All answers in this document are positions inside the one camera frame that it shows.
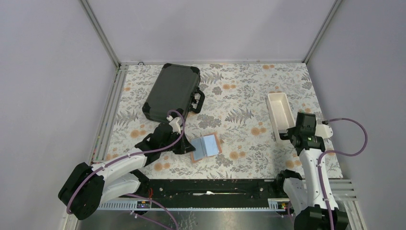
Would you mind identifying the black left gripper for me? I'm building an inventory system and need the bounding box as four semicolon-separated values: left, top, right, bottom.
160;130;195;155

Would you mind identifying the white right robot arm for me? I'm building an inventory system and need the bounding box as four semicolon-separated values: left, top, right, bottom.
273;112;349;230

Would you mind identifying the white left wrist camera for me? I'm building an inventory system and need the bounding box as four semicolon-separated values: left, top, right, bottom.
167;115;182;134

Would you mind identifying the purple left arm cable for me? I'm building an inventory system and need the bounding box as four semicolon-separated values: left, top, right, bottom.
66;110;186;215

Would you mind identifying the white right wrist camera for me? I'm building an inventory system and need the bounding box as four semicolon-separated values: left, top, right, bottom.
315;124;333;139

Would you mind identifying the perforated metal cable tray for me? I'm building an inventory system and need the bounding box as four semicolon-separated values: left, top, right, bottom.
97;197;288;212

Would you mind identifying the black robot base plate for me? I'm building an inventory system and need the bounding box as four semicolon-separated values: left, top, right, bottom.
130;170;303;204

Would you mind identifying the aluminium frame rail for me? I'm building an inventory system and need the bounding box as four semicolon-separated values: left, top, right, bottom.
80;0;128;165

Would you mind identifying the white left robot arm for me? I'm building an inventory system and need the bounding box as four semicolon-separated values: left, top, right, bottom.
57;123;196;220

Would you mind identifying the floral patterned table mat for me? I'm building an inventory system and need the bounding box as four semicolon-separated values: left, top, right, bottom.
97;63;325;179

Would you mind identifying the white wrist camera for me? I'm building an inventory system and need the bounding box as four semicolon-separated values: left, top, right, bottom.
167;115;182;134
315;124;333;139

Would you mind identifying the black hard carrying case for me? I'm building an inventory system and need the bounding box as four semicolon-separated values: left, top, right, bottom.
142;63;205;123

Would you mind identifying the white rectangular plastic tray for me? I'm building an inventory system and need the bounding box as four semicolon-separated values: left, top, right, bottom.
266;92;295;144

